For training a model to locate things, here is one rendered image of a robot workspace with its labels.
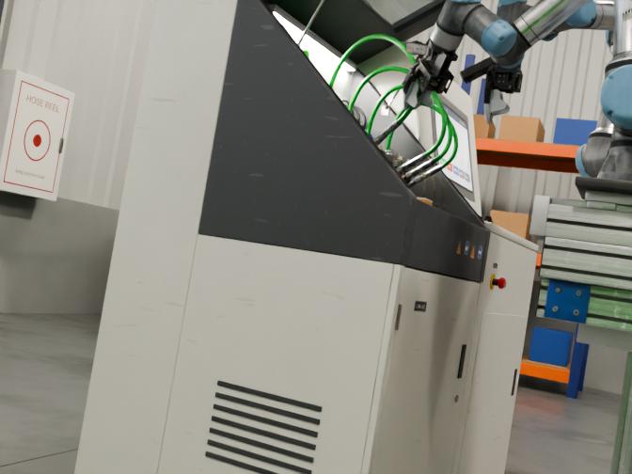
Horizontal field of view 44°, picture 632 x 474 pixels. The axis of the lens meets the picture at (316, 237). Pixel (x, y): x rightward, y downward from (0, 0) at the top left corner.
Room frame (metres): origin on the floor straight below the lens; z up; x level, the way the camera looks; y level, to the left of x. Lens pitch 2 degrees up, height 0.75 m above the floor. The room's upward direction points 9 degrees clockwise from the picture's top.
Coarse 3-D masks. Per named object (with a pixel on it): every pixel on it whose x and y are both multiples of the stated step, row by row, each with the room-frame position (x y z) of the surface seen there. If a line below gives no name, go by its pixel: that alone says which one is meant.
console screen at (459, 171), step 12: (444, 96) 2.83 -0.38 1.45; (456, 108) 2.96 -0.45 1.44; (432, 120) 2.67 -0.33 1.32; (456, 120) 2.94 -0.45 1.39; (456, 132) 2.92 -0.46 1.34; (468, 132) 3.08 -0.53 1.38; (444, 144) 2.76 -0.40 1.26; (468, 144) 3.06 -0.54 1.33; (444, 156) 2.75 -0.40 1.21; (456, 156) 2.89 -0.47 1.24; (468, 156) 3.04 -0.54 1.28; (444, 168) 2.73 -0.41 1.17; (456, 168) 2.87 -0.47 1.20; (468, 168) 3.02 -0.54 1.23; (456, 180) 2.85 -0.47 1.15; (468, 180) 3.00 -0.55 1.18; (468, 192) 2.99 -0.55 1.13
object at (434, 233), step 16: (416, 208) 1.83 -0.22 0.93; (432, 208) 1.92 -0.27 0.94; (416, 224) 1.84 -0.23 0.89; (432, 224) 1.93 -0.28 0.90; (448, 224) 2.04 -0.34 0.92; (464, 224) 2.16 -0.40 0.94; (416, 240) 1.85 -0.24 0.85; (432, 240) 1.95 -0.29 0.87; (448, 240) 2.06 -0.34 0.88; (464, 240) 2.18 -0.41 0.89; (480, 240) 2.32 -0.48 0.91; (416, 256) 1.87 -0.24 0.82; (432, 256) 1.97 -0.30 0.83; (448, 256) 2.08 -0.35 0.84; (464, 256) 2.20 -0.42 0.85; (448, 272) 2.09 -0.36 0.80; (464, 272) 2.22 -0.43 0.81; (480, 272) 2.36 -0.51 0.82
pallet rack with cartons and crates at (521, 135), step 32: (480, 96) 8.11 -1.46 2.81; (480, 128) 7.51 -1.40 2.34; (512, 128) 7.32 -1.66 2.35; (544, 128) 7.61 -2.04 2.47; (576, 128) 7.13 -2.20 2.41; (480, 160) 8.08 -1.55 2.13; (512, 160) 7.95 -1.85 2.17; (544, 160) 7.82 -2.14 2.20; (512, 224) 7.27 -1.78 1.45; (544, 352) 7.14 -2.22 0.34; (576, 352) 6.84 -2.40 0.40; (576, 384) 6.82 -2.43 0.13
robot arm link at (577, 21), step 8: (592, 0) 2.00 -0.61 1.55; (584, 8) 1.99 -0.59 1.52; (592, 8) 2.00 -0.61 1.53; (600, 8) 2.04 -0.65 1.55; (608, 8) 2.06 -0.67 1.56; (576, 16) 1.99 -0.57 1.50; (584, 16) 1.99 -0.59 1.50; (592, 16) 2.01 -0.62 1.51; (600, 16) 2.04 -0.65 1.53; (608, 16) 2.06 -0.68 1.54; (560, 24) 2.05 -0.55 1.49; (568, 24) 2.03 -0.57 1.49; (576, 24) 2.02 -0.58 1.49; (584, 24) 2.01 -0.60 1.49; (592, 24) 2.05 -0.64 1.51; (600, 24) 2.06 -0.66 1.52; (608, 24) 2.08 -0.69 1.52
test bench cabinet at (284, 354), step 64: (256, 256) 1.97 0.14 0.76; (320, 256) 1.89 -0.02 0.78; (192, 320) 2.05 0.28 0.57; (256, 320) 1.96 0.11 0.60; (320, 320) 1.88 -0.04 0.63; (384, 320) 1.80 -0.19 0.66; (192, 384) 2.03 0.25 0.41; (256, 384) 1.94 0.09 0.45; (320, 384) 1.86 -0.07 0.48; (384, 384) 1.80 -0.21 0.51; (192, 448) 2.02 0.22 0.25; (256, 448) 1.93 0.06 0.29; (320, 448) 1.85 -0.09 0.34
